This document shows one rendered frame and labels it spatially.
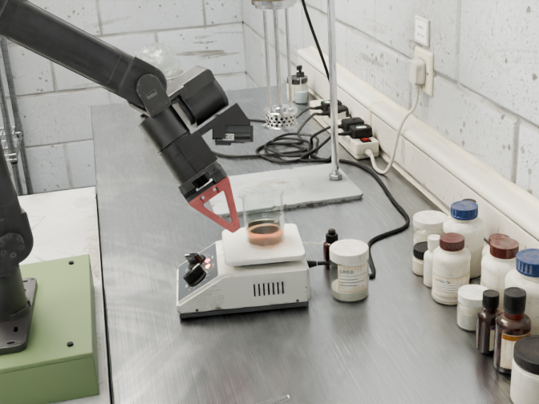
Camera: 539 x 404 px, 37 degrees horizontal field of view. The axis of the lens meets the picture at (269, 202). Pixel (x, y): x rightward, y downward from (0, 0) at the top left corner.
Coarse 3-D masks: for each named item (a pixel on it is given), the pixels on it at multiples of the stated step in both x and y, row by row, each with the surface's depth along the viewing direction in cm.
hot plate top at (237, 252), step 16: (288, 224) 129; (224, 240) 125; (240, 240) 124; (288, 240) 123; (224, 256) 120; (240, 256) 119; (256, 256) 119; (272, 256) 119; (288, 256) 119; (304, 256) 119
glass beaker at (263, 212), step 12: (252, 192) 123; (264, 192) 124; (276, 192) 123; (252, 204) 119; (264, 204) 118; (276, 204) 119; (252, 216) 120; (264, 216) 119; (276, 216) 120; (252, 228) 120; (264, 228) 120; (276, 228) 120; (252, 240) 121; (264, 240) 121; (276, 240) 121
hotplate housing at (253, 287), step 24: (264, 264) 120; (288, 264) 120; (312, 264) 128; (216, 288) 119; (240, 288) 119; (264, 288) 119; (288, 288) 120; (192, 312) 120; (216, 312) 120; (240, 312) 121
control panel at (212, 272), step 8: (208, 248) 129; (208, 256) 127; (216, 256) 125; (184, 264) 130; (208, 264) 124; (216, 264) 122; (184, 272) 127; (208, 272) 122; (216, 272) 120; (208, 280) 119; (184, 288) 122; (192, 288) 120; (184, 296) 120
